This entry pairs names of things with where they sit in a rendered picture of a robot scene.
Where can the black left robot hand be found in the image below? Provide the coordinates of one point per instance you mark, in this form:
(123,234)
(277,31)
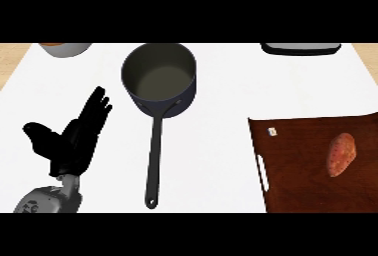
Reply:
(75,143)

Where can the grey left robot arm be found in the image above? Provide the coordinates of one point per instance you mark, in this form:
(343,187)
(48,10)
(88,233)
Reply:
(53,196)

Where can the dark brown wooden tray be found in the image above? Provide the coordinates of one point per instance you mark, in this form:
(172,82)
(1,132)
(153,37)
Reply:
(315,166)

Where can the orange sweet potato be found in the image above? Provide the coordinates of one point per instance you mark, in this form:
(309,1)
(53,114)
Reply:
(342,154)

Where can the grey bowl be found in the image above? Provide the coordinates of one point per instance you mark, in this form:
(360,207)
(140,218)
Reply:
(66,49)

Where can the black and grey appliance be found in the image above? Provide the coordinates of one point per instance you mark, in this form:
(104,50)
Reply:
(302,48)

